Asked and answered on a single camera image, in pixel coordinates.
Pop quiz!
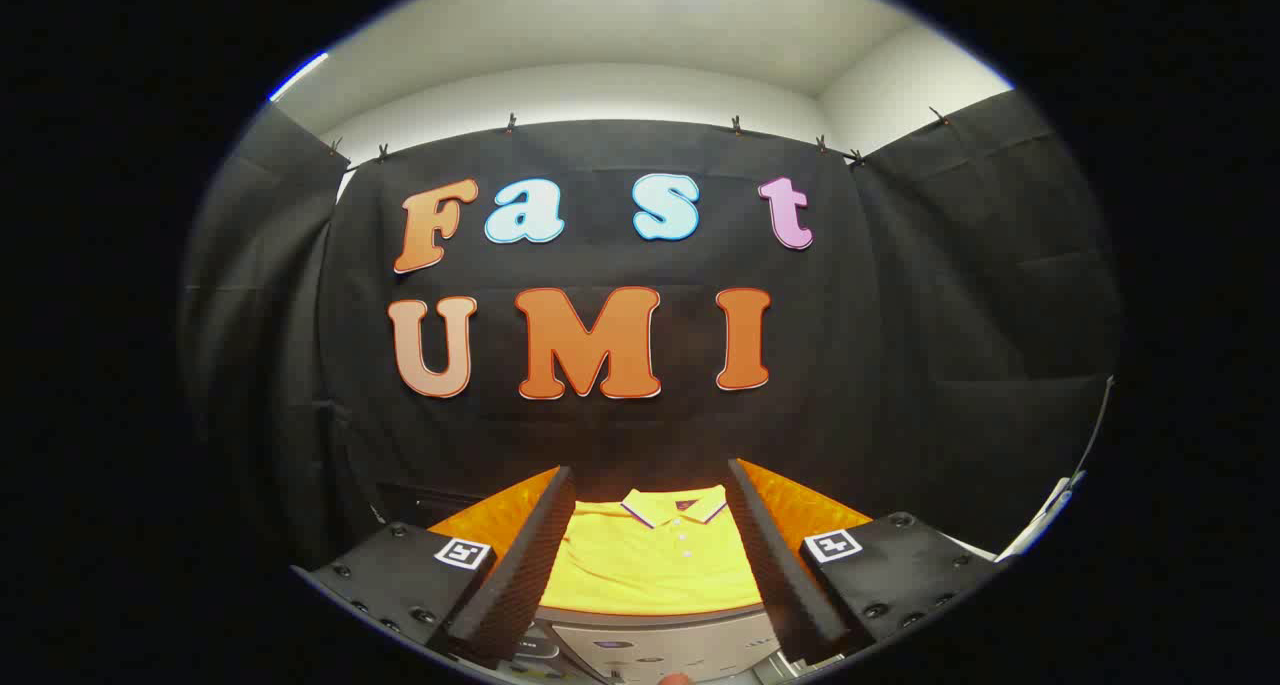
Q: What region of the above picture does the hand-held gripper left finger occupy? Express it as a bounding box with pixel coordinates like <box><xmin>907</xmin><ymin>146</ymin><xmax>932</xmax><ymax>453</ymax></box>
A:
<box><xmin>290</xmin><ymin>465</ymin><xmax>579</xmax><ymax>664</ymax></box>

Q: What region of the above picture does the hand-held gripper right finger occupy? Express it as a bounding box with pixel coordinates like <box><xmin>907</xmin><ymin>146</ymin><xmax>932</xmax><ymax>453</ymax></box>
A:
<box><xmin>727</xmin><ymin>457</ymin><xmax>1003</xmax><ymax>666</ymax></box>

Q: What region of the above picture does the yellow polo shirt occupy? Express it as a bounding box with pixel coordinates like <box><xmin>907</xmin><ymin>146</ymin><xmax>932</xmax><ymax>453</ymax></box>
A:
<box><xmin>540</xmin><ymin>483</ymin><xmax>766</xmax><ymax>618</ymax></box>

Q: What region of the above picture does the grey box-shaped appliance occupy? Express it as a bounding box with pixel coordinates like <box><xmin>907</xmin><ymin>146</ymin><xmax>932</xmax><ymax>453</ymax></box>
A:
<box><xmin>535</xmin><ymin>605</ymin><xmax>796</xmax><ymax>685</ymax></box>

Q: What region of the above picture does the white sheet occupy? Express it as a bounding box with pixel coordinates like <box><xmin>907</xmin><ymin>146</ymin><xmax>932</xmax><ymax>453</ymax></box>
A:
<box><xmin>1000</xmin><ymin>475</ymin><xmax>1076</xmax><ymax>563</ymax></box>

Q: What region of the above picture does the row of black cloth clips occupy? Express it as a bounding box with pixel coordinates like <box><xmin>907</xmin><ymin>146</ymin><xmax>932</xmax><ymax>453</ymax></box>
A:
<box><xmin>328</xmin><ymin>105</ymin><xmax>951</xmax><ymax>166</ymax></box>

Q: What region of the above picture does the white ceiling light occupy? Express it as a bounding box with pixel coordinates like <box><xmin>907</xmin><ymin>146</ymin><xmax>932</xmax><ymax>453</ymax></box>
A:
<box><xmin>268</xmin><ymin>50</ymin><xmax>331</xmax><ymax>103</ymax></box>

